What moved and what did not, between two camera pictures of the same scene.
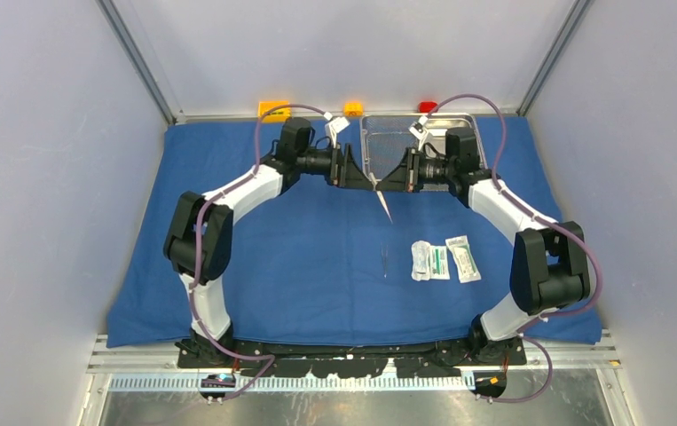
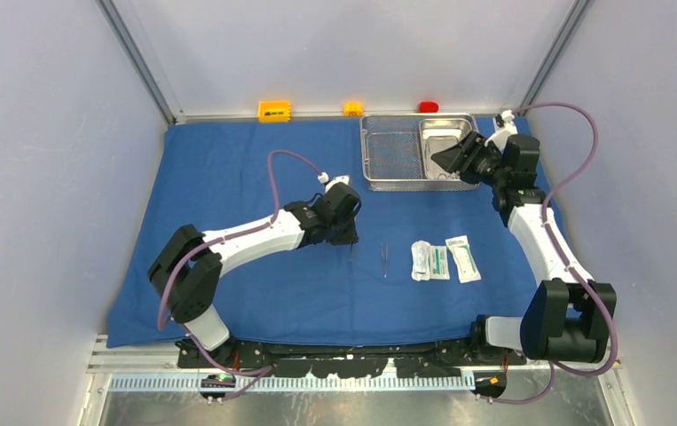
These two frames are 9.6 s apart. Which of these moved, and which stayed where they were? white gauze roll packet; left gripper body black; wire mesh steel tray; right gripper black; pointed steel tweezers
Moved: left gripper body black; right gripper black
Stayed: wire mesh steel tray; pointed steel tweezers; white gauze roll packet
